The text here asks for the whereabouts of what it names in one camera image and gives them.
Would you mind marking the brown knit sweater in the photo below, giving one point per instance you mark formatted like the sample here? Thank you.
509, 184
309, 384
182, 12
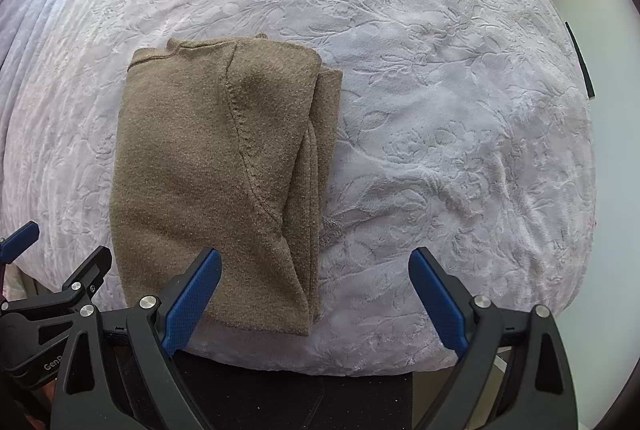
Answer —
200, 169

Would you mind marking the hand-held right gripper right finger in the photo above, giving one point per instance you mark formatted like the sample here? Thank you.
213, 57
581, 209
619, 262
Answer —
440, 300

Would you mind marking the black strip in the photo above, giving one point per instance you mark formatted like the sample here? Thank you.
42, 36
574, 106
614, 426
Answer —
581, 59

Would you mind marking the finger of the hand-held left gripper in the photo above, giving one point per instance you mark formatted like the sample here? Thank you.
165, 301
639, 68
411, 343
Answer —
20, 240
90, 270

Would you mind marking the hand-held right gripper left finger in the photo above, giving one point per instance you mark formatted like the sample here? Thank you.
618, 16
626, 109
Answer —
192, 300

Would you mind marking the lavender embossed blanket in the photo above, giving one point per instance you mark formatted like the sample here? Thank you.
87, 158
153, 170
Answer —
425, 109

